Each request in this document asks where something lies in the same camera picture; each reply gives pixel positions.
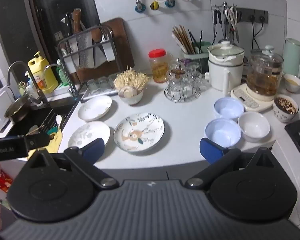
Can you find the white plate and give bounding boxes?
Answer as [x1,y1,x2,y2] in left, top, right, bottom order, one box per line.
[68,121,110,148]
[78,95,112,122]

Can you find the blue plastic bowl front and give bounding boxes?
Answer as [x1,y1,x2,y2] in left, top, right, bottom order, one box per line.
[205,118,242,148]

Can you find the blue plastic bowl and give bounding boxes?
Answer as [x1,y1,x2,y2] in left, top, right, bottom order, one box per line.
[213,97,245,121]
[205,118,242,148]

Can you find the white bowl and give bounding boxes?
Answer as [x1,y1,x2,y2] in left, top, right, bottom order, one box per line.
[237,112,270,142]

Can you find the rabbit pattern plate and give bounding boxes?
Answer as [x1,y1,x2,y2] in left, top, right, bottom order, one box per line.
[114,113,165,153]

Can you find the yellow sponge cloth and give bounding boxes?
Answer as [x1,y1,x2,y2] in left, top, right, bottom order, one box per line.
[27,129,64,159]

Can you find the steel pot in sink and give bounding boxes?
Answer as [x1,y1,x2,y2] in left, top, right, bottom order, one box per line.
[5,95,31,124]

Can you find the white toaster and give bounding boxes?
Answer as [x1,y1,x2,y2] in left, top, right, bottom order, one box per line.
[0,86,15,131]

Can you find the sink faucet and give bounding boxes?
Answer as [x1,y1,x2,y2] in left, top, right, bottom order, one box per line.
[7,60,50,108]

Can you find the bowl with mushrooms and onion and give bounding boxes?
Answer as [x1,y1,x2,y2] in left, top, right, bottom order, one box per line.
[118,90,143,105]

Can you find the half onion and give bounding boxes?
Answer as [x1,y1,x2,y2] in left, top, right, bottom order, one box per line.
[118,86,139,99]

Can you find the patterned bowl with grains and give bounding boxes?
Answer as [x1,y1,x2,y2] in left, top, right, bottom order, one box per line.
[273,94,299,124]

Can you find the yellow detergent bottle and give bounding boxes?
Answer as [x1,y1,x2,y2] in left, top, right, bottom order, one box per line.
[28,51,58,94]

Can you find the enoki mushroom bunch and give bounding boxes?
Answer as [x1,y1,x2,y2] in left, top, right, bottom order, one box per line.
[114,68,149,92]

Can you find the white electric pot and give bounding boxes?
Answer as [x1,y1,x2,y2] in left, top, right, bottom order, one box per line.
[205,41,244,96]

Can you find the glass tea kettle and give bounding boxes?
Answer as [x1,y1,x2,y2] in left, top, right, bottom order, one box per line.
[230,45,283,112]

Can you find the black knife rack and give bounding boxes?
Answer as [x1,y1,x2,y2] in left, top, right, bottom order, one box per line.
[57,22,122,98]

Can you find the green chopstick holder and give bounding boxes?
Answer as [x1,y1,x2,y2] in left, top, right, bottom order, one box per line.
[181,41,211,74]

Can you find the small cup with liquid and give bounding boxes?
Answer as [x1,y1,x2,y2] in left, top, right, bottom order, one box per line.
[284,74,300,93]

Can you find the wooden cutting board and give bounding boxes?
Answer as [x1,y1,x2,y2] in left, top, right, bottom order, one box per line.
[70,17,135,84]

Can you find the red lid jar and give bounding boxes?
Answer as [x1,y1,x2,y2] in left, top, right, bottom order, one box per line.
[148,48,169,83]

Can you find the scissors on hook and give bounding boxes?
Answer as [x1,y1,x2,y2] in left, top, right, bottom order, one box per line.
[225,6,239,42]

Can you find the black wall socket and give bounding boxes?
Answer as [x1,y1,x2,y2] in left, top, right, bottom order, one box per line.
[236,8,268,24]

